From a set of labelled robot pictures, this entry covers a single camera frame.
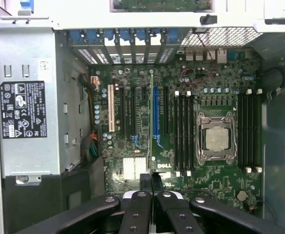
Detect grey power supply unit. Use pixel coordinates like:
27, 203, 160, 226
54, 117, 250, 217
0, 27, 63, 178

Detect black plastic shroud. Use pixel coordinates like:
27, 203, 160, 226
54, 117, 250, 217
2, 156, 106, 234

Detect blue card retainer clips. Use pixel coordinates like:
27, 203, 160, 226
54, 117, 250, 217
68, 27, 182, 47

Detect red black twisted wire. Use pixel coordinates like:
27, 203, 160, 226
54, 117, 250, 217
179, 31, 217, 85

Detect white power connector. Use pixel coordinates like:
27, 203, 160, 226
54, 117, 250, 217
90, 76, 101, 90

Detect CPU socket with processor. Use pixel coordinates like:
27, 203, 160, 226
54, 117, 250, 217
195, 111, 238, 168

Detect silver chipset heatsink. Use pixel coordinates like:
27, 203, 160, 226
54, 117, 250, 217
122, 156, 148, 180

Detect graphics card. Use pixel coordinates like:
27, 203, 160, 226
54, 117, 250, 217
121, 0, 212, 12

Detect CPU smeared metal lid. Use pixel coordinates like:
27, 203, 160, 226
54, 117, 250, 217
205, 127, 230, 152

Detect green motherboard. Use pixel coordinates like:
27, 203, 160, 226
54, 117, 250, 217
90, 47, 266, 221

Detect black expansion slot blue latch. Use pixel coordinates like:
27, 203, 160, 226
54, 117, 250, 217
130, 85, 142, 149

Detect motherboard power wire bundle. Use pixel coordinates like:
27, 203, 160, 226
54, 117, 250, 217
78, 73, 101, 169

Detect black case lock tab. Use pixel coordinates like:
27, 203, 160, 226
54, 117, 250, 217
199, 14, 218, 25

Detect long black expansion slot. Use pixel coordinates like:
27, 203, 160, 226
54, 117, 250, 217
163, 85, 170, 136
119, 85, 127, 137

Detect white PCI expansion slot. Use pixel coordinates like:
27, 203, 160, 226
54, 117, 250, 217
107, 84, 115, 133

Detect silver network port block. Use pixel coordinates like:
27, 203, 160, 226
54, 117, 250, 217
217, 48, 228, 64

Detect metal socket locking lever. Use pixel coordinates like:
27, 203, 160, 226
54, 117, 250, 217
195, 111, 203, 168
231, 111, 238, 167

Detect blue case release latch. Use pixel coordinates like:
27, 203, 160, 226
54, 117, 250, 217
19, 0, 35, 12

